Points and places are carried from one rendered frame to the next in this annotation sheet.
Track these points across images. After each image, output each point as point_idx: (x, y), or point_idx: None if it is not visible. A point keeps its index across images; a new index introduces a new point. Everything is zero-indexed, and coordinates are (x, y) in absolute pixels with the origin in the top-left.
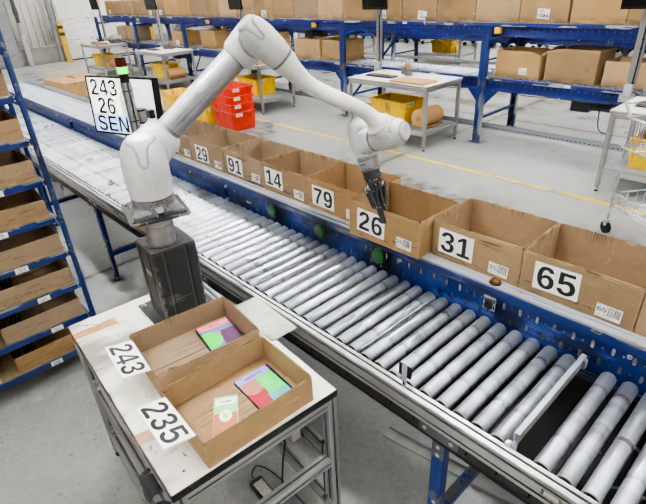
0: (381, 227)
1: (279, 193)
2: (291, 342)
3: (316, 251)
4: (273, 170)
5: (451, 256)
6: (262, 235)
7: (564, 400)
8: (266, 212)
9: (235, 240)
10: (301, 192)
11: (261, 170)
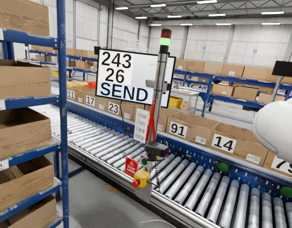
0: None
1: (226, 154)
2: None
3: None
4: (226, 137)
5: None
6: (233, 191)
7: None
8: (208, 165)
9: (219, 198)
10: (257, 157)
11: (209, 135)
